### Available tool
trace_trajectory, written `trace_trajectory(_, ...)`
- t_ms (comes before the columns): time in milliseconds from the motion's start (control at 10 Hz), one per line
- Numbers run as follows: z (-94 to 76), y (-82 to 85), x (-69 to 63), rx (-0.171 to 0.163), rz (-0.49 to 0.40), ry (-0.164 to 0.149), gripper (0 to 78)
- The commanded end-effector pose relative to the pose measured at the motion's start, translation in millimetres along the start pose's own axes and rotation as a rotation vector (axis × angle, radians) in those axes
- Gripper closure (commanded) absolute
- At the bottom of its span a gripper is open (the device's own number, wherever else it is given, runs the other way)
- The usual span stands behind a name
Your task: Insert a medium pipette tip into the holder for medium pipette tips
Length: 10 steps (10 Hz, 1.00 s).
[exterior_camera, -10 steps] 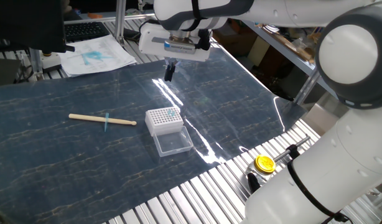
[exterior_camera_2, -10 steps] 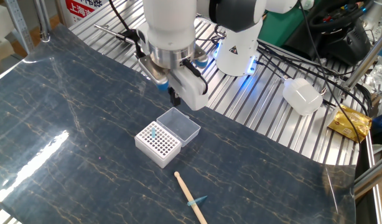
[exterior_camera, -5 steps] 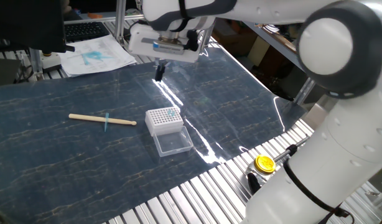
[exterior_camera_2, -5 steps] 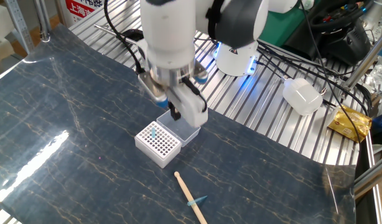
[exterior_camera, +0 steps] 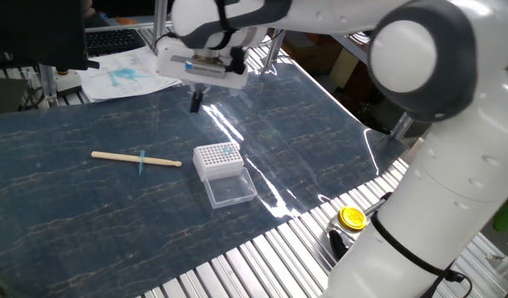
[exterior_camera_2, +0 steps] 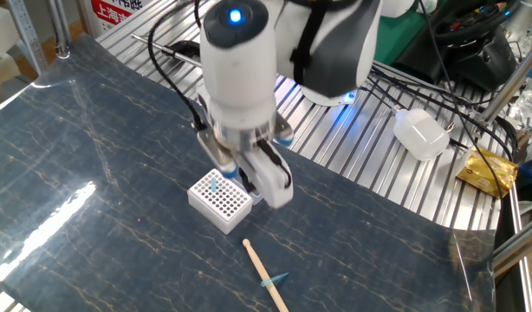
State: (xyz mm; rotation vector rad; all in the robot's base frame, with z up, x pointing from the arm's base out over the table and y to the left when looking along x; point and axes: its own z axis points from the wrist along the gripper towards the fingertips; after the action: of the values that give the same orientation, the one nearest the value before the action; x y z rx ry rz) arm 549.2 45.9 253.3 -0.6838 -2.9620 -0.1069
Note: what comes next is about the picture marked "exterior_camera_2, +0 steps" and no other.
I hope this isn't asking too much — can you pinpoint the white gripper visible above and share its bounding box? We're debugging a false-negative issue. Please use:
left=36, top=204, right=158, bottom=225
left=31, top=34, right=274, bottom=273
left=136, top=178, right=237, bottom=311
left=236, top=149, right=295, bottom=209

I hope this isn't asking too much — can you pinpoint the white pipette tip holder box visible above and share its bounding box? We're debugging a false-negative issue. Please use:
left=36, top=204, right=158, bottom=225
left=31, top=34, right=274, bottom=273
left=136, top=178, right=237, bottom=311
left=186, top=168, right=254, bottom=236

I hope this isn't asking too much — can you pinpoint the wooden drumstick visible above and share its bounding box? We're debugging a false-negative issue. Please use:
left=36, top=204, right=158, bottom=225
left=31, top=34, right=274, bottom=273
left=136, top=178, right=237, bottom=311
left=242, top=237, right=290, bottom=312

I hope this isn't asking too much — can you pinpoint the black clamp with metal rod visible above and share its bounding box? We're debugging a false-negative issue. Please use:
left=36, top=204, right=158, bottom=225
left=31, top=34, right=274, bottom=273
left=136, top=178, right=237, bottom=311
left=130, top=33, right=204, bottom=66

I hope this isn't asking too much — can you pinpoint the dark blue marble mat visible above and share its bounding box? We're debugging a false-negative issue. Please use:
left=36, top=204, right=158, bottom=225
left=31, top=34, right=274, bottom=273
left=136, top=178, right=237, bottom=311
left=0, top=33, right=496, bottom=312

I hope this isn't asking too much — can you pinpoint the white plastic bottle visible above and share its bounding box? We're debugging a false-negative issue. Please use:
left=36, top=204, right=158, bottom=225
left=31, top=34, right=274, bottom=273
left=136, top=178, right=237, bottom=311
left=391, top=107, right=451, bottom=162

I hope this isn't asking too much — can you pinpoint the green mat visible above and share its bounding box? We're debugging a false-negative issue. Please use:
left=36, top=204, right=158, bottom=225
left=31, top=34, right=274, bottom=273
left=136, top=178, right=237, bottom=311
left=372, top=8, right=427, bottom=66

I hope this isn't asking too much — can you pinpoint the red and white sign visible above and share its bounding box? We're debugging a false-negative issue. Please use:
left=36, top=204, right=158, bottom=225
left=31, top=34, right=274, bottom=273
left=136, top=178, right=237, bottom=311
left=90, top=0, right=152, bottom=34

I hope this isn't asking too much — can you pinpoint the gold foil packet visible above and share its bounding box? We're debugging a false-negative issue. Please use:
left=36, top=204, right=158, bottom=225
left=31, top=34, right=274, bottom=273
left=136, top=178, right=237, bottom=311
left=455, top=146, right=519, bottom=199

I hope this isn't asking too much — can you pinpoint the black equipment pile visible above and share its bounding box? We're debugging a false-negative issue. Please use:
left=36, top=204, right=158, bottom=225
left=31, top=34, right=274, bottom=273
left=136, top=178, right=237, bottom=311
left=393, top=0, right=519, bottom=93

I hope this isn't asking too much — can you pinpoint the short black cable with plug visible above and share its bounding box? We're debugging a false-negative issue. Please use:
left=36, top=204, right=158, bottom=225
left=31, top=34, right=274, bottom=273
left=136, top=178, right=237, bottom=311
left=257, top=139, right=292, bottom=190

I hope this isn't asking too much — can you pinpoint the long black cable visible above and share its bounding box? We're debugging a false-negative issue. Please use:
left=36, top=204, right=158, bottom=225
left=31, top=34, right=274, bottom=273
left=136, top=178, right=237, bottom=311
left=147, top=0, right=206, bottom=131

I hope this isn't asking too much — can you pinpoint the perforated metal rail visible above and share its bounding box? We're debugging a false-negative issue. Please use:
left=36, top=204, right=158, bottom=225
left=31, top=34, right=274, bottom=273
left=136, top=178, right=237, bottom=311
left=5, top=0, right=49, bottom=77

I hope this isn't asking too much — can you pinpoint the aluminium frame post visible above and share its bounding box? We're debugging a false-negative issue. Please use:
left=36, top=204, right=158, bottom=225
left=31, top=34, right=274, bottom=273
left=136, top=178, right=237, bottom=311
left=477, top=41, right=532, bottom=127

